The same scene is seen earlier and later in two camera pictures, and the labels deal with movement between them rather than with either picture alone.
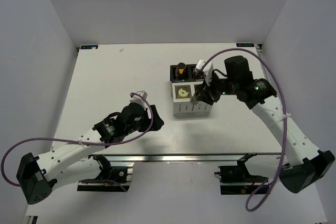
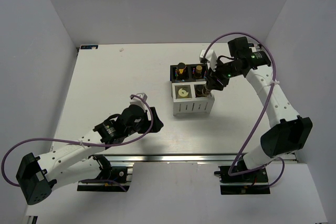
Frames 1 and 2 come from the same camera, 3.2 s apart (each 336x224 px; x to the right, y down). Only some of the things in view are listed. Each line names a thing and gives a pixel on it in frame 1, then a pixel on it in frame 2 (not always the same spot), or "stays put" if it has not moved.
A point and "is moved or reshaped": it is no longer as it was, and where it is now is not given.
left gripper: (157, 121) stays put
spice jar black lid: (194, 99) is moved or reshaped
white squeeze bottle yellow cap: (182, 93) stays put
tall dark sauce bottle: (180, 73) stays put
